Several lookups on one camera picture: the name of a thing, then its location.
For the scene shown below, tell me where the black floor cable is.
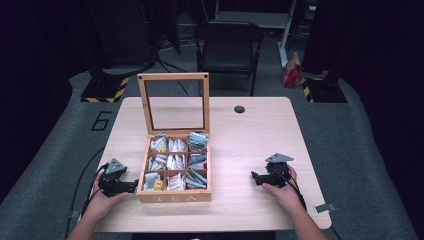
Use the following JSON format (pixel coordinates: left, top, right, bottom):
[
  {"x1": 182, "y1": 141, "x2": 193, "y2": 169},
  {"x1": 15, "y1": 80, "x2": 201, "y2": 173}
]
[{"x1": 155, "y1": 54, "x2": 202, "y2": 98}]

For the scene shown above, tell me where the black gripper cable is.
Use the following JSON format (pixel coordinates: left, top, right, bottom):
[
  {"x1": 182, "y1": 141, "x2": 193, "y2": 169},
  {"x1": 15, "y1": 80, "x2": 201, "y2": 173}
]
[
  {"x1": 270, "y1": 168, "x2": 343, "y2": 240},
  {"x1": 64, "y1": 162, "x2": 110, "y2": 239}
]

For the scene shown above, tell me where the pile of white yellow tea bags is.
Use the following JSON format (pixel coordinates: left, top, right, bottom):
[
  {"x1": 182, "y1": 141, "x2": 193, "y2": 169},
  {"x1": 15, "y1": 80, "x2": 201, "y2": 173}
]
[
  {"x1": 149, "y1": 133, "x2": 169, "y2": 154},
  {"x1": 147, "y1": 153, "x2": 168, "y2": 171},
  {"x1": 143, "y1": 171, "x2": 165, "y2": 192}
]

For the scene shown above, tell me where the black stand base striped edge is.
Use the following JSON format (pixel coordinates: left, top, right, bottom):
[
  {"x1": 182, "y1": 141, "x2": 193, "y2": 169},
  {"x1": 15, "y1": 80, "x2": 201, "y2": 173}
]
[
  {"x1": 301, "y1": 76, "x2": 348, "y2": 104},
  {"x1": 80, "y1": 75, "x2": 131, "y2": 104}
]

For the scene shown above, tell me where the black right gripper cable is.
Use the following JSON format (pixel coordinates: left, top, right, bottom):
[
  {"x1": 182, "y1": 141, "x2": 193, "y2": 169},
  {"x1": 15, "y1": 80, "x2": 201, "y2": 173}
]
[{"x1": 270, "y1": 168, "x2": 343, "y2": 240}]

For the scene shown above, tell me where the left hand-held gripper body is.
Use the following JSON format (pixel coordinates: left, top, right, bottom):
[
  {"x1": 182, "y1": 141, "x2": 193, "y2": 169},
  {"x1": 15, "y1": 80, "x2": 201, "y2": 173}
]
[{"x1": 97, "y1": 157, "x2": 129, "y2": 198}]

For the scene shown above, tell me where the grey metal clip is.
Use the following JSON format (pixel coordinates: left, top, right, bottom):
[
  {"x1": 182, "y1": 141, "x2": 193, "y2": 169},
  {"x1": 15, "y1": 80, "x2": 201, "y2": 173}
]
[{"x1": 314, "y1": 202, "x2": 337, "y2": 214}]

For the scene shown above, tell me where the pile of white red tea bags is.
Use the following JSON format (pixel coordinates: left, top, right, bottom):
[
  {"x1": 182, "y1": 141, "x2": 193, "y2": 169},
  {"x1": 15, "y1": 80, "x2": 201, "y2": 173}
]
[
  {"x1": 168, "y1": 137, "x2": 188, "y2": 153},
  {"x1": 165, "y1": 172, "x2": 186, "y2": 192},
  {"x1": 166, "y1": 154, "x2": 186, "y2": 171}
]

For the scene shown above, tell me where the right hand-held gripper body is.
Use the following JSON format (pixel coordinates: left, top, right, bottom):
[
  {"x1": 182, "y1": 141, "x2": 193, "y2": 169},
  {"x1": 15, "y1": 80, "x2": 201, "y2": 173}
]
[{"x1": 258, "y1": 152, "x2": 295, "y2": 188}]

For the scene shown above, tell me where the person's right hand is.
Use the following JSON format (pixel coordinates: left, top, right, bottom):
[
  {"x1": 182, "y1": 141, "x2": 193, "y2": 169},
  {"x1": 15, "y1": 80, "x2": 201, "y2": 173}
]
[{"x1": 261, "y1": 164, "x2": 303, "y2": 214}]

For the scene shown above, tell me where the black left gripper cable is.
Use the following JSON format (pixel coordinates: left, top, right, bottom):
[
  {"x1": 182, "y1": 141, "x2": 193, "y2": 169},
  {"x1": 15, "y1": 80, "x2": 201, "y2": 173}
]
[{"x1": 64, "y1": 162, "x2": 110, "y2": 239}]

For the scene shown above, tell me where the wooden tea box with lid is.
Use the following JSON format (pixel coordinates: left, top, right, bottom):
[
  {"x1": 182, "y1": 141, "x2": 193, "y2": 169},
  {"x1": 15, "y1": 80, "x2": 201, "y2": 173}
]
[{"x1": 136, "y1": 72, "x2": 213, "y2": 204}]

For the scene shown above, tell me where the pile of grey green tea bags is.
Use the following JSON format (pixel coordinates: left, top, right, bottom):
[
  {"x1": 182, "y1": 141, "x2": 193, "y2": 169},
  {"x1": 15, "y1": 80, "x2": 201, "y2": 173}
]
[
  {"x1": 185, "y1": 169, "x2": 209, "y2": 190},
  {"x1": 187, "y1": 153, "x2": 208, "y2": 170},
  {"x1": 187, "y1": 131, "x2": 209, "y2": 153}
]

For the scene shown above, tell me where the person's left hand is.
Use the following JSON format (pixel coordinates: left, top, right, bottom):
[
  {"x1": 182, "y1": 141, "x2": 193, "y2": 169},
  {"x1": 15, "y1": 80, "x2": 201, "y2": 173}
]
[{"x1": 83, "y1": 171, "x2": 130, "y2": 218}]

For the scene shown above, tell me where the black folding chair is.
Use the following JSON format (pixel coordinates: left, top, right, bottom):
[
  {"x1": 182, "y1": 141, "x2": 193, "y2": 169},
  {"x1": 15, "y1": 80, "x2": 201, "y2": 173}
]
[{"x1": 194, "y1": 20, "x2": 266, "y2": 98}]

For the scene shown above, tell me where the red paper bag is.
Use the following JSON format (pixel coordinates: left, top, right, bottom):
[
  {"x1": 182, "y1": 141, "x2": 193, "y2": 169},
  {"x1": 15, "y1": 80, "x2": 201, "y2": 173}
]
[{"x1": 282, "y1": 51, "x2": 303, "y2": 89}]

